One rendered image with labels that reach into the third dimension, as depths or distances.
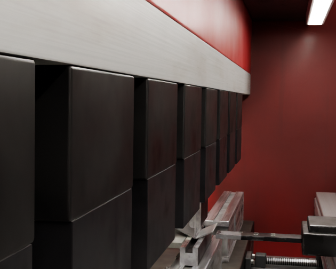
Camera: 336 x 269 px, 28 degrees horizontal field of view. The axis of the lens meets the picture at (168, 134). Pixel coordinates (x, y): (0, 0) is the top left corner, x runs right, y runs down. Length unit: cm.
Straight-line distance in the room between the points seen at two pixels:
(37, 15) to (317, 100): 176
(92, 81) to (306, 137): 167
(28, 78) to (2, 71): 3
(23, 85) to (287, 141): 177
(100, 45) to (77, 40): 5
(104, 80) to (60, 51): 8
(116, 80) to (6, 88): 18
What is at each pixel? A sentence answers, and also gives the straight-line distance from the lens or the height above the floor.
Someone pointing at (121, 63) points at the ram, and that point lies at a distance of 47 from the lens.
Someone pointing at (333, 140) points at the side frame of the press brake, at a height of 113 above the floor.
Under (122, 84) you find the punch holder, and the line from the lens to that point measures 47.
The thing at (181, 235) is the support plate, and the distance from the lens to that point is 120.
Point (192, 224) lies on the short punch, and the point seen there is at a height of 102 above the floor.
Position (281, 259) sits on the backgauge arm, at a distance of 166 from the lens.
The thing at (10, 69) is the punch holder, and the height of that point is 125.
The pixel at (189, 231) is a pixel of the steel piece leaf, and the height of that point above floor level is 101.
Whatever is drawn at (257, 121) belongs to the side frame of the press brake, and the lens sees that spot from 205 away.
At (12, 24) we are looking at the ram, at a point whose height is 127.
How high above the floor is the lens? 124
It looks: 3 degrees down
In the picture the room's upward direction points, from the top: 1 degrees clockwise
